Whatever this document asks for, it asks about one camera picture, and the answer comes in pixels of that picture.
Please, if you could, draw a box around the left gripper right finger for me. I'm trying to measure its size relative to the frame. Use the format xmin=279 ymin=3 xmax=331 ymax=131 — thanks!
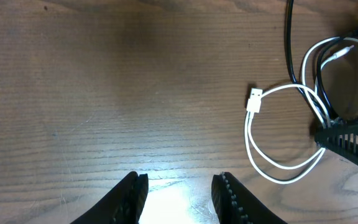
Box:
xmin=211 ymin=172 xmax=287 ymax=224

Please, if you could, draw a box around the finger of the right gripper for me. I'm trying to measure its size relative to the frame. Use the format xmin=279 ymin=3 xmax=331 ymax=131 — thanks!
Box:
xmin=314 ymin=118 xmax=358 ymax=166

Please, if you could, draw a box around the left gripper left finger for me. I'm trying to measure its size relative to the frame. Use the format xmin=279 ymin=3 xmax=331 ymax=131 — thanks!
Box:
xmin=72 ymin=171 xmax=149 ymax=224

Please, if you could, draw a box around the black usb cable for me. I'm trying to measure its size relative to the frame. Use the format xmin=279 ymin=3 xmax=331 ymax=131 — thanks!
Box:
xmin=284 ymin=0 xmax=358 ymax=122

